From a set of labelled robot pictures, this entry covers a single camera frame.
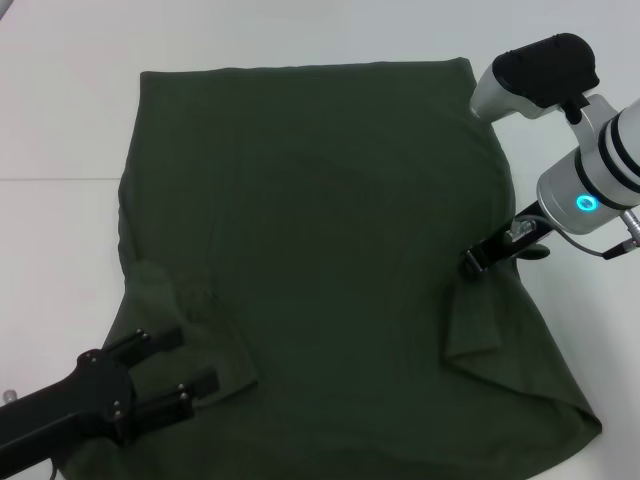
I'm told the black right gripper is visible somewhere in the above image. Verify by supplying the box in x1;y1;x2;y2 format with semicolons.
459;199;555;279

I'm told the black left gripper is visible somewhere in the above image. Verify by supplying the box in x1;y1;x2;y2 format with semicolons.
0;327;221;451

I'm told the dark green t-shirt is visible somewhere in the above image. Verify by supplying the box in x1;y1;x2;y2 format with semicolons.
52;57;601;480

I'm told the right gripper cable with plug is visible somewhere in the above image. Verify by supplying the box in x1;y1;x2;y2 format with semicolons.
507;209;640;261

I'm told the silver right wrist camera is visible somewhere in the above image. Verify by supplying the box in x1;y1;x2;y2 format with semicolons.
469;32;617;124

